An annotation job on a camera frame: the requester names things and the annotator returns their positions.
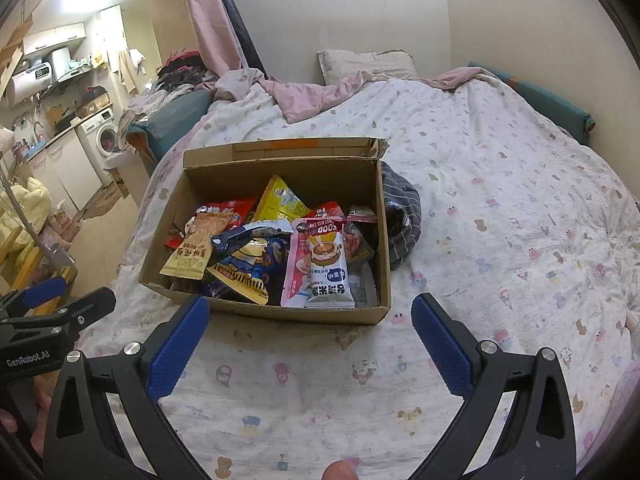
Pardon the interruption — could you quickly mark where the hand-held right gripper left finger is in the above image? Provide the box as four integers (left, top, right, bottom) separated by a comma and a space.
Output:
42, 295, 213, 480

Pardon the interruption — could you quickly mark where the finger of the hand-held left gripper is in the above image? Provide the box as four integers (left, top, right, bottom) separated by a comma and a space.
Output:
0, 276, 68, 318
62, 286, 117, 333

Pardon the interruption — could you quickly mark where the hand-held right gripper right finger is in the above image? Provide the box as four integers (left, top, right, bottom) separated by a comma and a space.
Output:
411, 292, 586, 480

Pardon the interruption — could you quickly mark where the tan peanut snack packet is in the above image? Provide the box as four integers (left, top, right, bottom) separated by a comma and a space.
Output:
160, 212, 236, 281

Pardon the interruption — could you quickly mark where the large white snack packet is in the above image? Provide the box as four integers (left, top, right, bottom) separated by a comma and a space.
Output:
347, 265, 378, 307

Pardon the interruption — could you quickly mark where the blue cartoon snack packet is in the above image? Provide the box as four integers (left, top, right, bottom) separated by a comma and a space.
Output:
200, 237, 290, 306

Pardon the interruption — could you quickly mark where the dark red snack packet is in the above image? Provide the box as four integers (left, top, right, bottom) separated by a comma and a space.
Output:
344, 205, 377, 265

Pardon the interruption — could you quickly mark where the small white drink sachet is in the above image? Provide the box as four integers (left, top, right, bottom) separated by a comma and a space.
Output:
306, 230, 356, 310

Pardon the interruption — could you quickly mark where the blue and white snack packet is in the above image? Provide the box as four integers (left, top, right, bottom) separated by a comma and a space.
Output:
210, 220, 295, 256

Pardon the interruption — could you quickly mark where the pink and white snack packet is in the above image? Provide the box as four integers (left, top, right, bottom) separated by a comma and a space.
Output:
280, 217, 348, 309

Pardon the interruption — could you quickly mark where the red cartoon snack packet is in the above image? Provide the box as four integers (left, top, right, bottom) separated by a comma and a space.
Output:
167, 197, 258, 248

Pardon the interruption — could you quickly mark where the brown cardboard box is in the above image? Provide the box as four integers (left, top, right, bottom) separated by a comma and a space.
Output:
138, 137, 392, 326

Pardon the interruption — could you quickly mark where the yellow snack packet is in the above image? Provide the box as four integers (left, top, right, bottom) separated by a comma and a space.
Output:
252, 174, 313, 223

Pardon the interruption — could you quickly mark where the person's left hand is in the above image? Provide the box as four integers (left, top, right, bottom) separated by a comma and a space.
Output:
0, 375, 51, 456

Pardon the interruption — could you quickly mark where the person's right hand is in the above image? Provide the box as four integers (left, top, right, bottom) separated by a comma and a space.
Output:
322, 459, 360, 480

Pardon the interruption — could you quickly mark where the yellow quilt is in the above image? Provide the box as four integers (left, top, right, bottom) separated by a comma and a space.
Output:
0, 177, 53, 261

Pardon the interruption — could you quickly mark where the brown floor mat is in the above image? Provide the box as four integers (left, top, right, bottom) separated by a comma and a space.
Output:
80, 185, 131, 221

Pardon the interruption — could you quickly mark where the white kitchen base cabinet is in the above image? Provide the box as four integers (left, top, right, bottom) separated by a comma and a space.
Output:
27, 132, 103, 211

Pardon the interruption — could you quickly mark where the grey striped cloth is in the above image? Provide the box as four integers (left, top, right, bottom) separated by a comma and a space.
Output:
382, 162, 423, 271

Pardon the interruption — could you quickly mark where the white printed duvet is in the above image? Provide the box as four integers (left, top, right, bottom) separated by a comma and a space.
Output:
75, 67, 640, 480

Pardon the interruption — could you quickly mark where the white storage bin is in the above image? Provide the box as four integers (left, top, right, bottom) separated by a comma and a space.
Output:
105, 150, 156, 196

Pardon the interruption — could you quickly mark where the white washing machine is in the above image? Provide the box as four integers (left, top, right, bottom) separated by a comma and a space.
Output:
75, 107, 121, 188

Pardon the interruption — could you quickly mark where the pink bed sheet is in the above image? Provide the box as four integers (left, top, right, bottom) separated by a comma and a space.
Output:
595, 350, 640, 461

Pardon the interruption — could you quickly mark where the small brown carton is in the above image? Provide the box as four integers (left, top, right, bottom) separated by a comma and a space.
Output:
75, 87, 111, 118

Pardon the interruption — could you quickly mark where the white water heater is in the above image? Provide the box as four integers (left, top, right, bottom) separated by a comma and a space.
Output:
10, 60, 55, 93

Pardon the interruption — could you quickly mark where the silver range hood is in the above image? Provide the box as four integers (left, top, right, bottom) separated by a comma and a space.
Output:
47, 46, 86, 83

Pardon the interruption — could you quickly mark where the hanging beige towel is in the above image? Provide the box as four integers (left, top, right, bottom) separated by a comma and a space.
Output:
117, 49, 146, 93

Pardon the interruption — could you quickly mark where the pile of clothes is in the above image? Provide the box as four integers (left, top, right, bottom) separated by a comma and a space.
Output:
127, 49, 221, 116

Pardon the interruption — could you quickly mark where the pink blanket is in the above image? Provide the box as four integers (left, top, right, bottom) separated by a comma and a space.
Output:
215, 66, 491, 125

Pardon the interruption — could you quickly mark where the grey patterned pillow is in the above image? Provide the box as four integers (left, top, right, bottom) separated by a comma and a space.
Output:
317, 49, 417, 86

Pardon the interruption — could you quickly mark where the dark grey curtain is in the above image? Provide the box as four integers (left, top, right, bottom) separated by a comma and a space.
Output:
207, 0, 268, 81

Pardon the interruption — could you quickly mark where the pink curtain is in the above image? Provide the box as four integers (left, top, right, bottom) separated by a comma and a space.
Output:
179, 0, 246, 78

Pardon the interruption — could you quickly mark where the teal padded bed rail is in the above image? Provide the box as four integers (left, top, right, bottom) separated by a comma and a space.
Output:
467, 62, 597, 146
125, 89, 213, 161

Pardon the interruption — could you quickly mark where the white wall cabinet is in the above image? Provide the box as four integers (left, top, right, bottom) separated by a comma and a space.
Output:
22, 24, 86, 56

